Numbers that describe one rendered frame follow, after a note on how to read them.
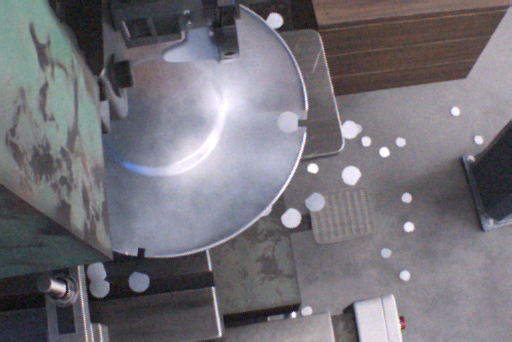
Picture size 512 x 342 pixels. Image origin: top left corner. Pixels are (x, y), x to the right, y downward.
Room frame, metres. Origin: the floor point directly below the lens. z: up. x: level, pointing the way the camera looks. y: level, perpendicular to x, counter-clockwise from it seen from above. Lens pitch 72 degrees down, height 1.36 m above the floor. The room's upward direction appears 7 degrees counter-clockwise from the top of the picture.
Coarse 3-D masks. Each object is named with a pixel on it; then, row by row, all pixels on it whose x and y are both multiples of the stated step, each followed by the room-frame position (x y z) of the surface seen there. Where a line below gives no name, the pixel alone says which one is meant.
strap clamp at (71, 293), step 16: (48, 272) 0.11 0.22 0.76; (64, 272) 0.10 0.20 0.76; (80, 272) 0.10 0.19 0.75; (48, 288) 0.08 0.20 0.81; (64, 288) 0.09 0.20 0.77; (80, 288) 0.09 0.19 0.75; (48, 304) 0.07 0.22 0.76; (64, 304) 0.07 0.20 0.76; (80, 304) 0.07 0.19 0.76; (48, 320) 0.06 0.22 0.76; (64, 320) 0.05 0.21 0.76; (80, 320) 0.05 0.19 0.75; (48, 336) 0.04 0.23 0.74; (64, 336) 0.04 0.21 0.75; (80, 336) 0.04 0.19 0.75; (96, 336) 0.04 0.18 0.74
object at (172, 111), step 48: (144, 48) 0.33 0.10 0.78; (240, 48) 0.31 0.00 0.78; (288, 48) 0.30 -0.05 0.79; (144, 96) 0.27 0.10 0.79; (192, 96) 0.26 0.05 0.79; (240, 96) 0.26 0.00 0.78; (288, 96) 0.25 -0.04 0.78; (144, 144) 0.22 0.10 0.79; (192, 144) 0.21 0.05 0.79; (240, 144) 0.21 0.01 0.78; (288, 144) 0.20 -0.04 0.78; (144, 192) 0.17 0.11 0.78; (192, 192) 0.16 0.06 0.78; (240, 192) 0.16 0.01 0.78; (192, 240) 0.12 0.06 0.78
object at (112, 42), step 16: (64, 0) 0.27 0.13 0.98; (80, 0) 0.27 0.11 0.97; (96, 0) 0.27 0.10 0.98; (80, 16) 0.25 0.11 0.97; (96, 16) 0.25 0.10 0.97; (112, 16) 0.27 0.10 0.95; (80, 32) 0.24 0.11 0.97; (96, 32) 0.24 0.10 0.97; (112, 32) 0.26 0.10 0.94; (80, 48) 0.23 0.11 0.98; (96, 48) 0.22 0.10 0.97; (112, 48) 0.24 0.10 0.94; (96, 64) 0.21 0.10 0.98; (112, 64) 0.22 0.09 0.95; (128, 64) 0.22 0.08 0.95; (112, 80) 0.21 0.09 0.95; (128, 80) 0.21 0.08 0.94; (112, 96) 0.20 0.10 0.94; (112, 112) 0.20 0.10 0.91
